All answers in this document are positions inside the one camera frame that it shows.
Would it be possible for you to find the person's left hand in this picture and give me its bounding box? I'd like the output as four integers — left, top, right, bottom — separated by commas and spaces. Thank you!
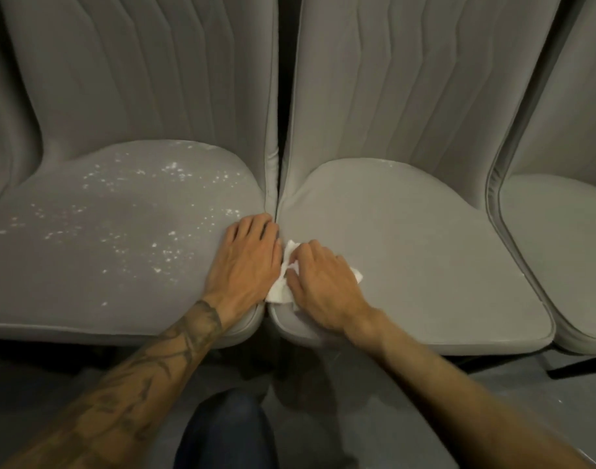
199, 213, 284, 333

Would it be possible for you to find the person's right hand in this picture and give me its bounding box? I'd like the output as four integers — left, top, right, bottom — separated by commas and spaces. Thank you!
283, 238, 385, 345

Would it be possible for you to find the white cleaning cloth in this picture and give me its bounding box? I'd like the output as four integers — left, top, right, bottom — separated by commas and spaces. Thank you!
264, 238, 365, 305

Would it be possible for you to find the grey padded chair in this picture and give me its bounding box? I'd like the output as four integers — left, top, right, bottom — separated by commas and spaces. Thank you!
486, 0, 596, 382
0, 0, 44, 216
268, 0, 558, 357
0, 0, 282, 350

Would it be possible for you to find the person's right forearm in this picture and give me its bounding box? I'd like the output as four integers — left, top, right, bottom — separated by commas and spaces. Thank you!
344, 309, 592, 469

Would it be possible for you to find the person's left forearm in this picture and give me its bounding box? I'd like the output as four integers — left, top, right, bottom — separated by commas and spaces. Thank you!
4, 300, 225, 469

